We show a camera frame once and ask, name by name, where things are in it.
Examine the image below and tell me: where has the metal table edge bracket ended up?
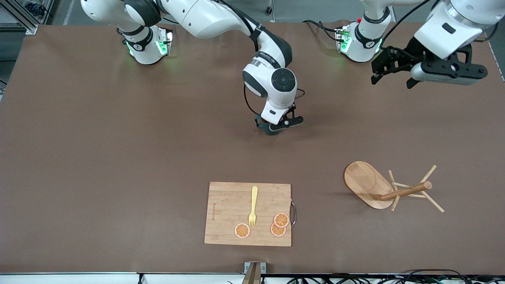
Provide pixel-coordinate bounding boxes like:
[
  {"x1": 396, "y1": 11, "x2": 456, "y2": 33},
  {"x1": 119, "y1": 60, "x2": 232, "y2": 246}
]
[{"x1": 244, "y1": 262, "x2": 267, "y2": 284}]

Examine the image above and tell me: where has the white table edge rail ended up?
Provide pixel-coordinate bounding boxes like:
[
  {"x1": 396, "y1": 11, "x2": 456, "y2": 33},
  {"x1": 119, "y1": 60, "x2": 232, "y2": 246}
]
[{"x1": 0, "y1": 272, "x2": 505, "y2": 284}]

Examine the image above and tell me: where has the black cable tangle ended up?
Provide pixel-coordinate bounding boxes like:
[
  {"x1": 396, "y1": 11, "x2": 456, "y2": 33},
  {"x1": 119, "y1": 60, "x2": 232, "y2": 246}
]
[{"x1": 288, "y1": 269, "x2": 505, "y2": 284}]

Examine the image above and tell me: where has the black base cable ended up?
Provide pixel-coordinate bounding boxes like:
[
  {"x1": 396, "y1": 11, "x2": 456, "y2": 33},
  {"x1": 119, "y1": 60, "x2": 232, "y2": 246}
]
[{"x1": 302, "y1": 19, "x2": 340, "y2": 41}]

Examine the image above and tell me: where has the aluminium frame post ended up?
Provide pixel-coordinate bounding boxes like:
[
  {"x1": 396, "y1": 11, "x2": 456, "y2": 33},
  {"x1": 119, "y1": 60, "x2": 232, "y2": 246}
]
[{"x1": 0, "y1": 0, "x2": 60, "y2": 35}]

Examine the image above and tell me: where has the wooden mug rack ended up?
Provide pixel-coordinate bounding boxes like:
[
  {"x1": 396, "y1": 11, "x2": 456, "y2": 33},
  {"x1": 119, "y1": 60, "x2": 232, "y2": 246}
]
[{"x1": 343, "y1": 161, "x2": 445, "y2": 213}]

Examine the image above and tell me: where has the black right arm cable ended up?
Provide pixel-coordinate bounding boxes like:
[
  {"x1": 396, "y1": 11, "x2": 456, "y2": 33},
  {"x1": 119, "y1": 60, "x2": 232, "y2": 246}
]
[{"x1": 243, "y1": 83, "x2": 306, "y2": 117}]

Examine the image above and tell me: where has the yellow plastic fork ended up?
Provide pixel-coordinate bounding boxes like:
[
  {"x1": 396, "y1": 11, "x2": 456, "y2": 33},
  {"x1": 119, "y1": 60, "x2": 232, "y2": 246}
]
[{"x1": 248, "y1": 186, "x2": 259, "y2": 228}]

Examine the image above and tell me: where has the bamboo cutting board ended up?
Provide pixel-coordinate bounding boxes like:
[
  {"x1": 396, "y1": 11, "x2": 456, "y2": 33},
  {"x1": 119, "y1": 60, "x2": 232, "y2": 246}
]
[{"x1": 204, "y1": 181, "x2": 292, "y2": 247}]

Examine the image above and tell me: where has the teal cup yellow inside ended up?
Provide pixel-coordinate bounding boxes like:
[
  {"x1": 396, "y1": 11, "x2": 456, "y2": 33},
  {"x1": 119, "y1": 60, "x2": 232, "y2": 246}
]
[{"x1": 254, "y1": 116, "x2": 284, "y2": 136}]

